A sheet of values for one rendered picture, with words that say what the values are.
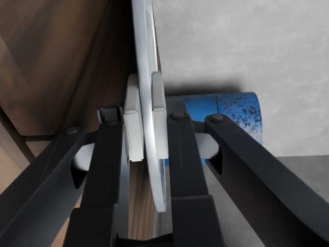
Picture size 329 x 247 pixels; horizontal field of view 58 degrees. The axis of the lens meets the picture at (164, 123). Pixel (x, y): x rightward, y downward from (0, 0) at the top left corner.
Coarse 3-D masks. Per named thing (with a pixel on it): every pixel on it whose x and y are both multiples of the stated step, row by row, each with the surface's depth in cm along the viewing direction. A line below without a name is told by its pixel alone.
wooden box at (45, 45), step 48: (0, 0) 10; (48, 0) 14; (96, 0) 20; (0, 48) 10; (48, 48) 13; (96, 48) 20; (0, 96) 12; (48, 96) 13; (96, 96) 19; (0, 144) 14; (48, 144) 14; (144, 144) 36; (0, 192) 18; (144, 192) 35; (144, 240) 33
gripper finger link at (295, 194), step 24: (216, 120) 14; (240, 144) 12; (216, 168) 14; (240, 168) 11; (264, 168) 10; (240, 192) 11; (264, 192) 10; (288, 192) 9; (312, 192) 9; (264, 216) 10; (288, 216) 8; (312, 216) 8; (264, 240) 10; (288, 240) 9; (312, 240) 8
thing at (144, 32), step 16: (144, 0) 32; (144, 16) 18; (144, 32) 17; (144, 48) 18; (144, 64) 18; (144, 80) 18; (144, 96) 18; (144, 112) 18; (144, 128) 19; (160, 160) 41; (160, 176) 38; (160, 192) 22; (160, 208) 25
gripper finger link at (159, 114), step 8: (152, 80) 20; (160, 80) 19; (152, 88) 18; (160, 88) 18; (152, 96) 17; (160, 96) 17; (152, 104) 16; (160, 104) 15; (152, 112) 15; (160, 112) 15; (160, 120) 15; (160, 128) 15; (160, 136) 16; (160, 144) 16; (160, 152) 16
